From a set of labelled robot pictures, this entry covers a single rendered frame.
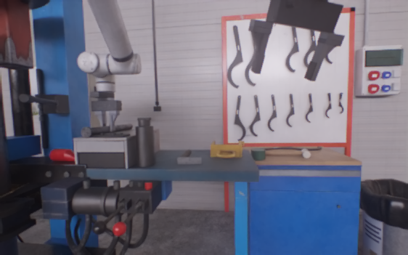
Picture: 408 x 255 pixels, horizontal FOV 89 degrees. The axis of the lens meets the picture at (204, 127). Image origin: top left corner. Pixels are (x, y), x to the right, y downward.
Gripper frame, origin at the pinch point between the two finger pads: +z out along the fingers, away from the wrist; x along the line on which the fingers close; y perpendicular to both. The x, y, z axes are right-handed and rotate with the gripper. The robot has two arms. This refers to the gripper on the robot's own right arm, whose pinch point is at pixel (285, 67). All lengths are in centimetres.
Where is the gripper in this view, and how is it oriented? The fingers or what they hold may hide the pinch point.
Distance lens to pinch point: 51.8
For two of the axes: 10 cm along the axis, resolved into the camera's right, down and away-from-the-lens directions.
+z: -1.5, 8.8, 4.5
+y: 1.1, 4.7, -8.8
